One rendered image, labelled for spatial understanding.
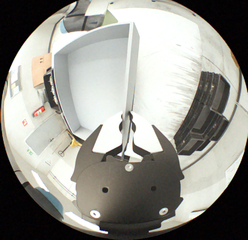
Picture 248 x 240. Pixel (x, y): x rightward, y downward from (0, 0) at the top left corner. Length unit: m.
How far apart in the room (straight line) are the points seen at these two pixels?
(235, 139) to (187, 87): 2.47
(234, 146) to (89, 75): 2.90
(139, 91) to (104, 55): 0.38
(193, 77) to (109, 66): 0.52
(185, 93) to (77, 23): 0.75
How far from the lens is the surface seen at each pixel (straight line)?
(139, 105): 0.53
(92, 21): 0.50
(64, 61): 0.25
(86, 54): 0.19
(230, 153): 2.83
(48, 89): 1.00
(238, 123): 2.82
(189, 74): 0.56
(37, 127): 3.50
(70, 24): 0.51
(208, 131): 1.40
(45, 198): 0.19
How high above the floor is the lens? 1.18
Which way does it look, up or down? 54 degrees down
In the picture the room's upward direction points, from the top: 151 degrees counter-clockwise
